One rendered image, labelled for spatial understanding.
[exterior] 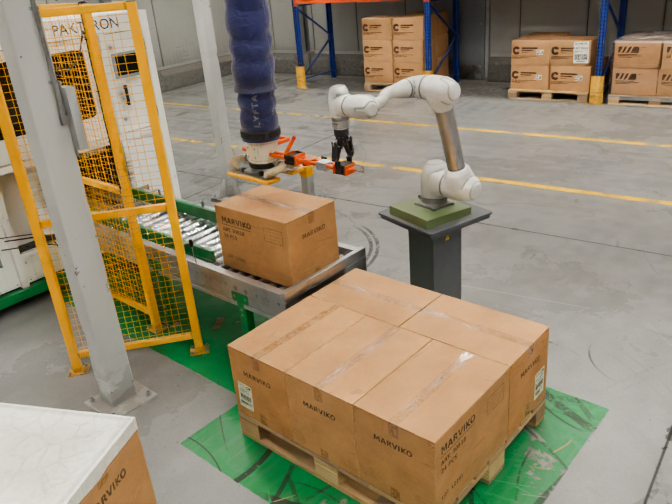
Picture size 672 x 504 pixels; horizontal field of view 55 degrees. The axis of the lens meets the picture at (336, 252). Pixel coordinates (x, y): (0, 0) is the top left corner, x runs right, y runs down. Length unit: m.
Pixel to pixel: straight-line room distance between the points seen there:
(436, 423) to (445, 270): 1.63
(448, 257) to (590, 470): 1.50
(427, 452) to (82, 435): 1.25
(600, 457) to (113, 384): 2.55
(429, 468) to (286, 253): 1.48
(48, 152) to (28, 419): 1.52
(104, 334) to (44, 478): 1.83
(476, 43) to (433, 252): 8.47
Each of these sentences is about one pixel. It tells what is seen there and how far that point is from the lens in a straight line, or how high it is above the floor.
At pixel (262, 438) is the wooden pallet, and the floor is 0.03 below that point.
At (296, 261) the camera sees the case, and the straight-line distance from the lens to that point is 3.59.
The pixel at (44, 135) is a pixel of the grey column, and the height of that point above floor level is 1.57.
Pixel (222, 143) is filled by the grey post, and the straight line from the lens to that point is 6.68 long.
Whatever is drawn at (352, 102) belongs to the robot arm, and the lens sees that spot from 3.12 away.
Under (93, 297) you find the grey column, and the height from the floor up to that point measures 0.70.
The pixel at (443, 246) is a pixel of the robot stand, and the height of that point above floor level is 0.56.
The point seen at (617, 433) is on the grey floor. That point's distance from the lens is 3.55.
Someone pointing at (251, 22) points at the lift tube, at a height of 1.95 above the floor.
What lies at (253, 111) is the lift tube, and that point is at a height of 1.50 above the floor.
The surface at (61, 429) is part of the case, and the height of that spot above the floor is 1.02.
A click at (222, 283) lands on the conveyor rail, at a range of 3.89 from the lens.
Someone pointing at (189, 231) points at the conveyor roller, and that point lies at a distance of 4.66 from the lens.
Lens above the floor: 2.22
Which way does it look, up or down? 25 degrees down
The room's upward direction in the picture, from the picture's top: 5 degrees counter-clockwise
